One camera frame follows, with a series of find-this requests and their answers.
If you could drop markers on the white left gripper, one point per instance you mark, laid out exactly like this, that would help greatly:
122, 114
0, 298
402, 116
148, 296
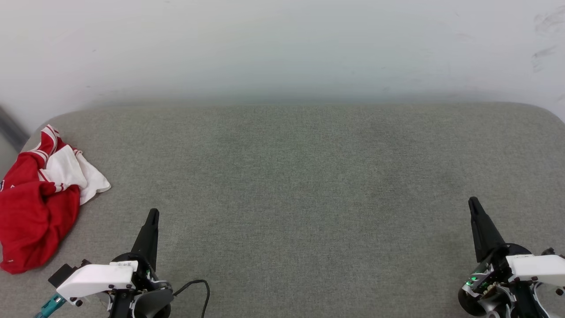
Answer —
95, 278

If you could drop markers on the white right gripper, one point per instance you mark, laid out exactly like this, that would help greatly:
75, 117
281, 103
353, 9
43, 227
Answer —
536, 269

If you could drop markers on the red white basketball jersey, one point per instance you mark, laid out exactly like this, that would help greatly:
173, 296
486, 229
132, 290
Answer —
31, 221

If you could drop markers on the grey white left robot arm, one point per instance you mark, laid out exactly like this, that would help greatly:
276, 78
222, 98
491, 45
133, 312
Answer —
152, 304

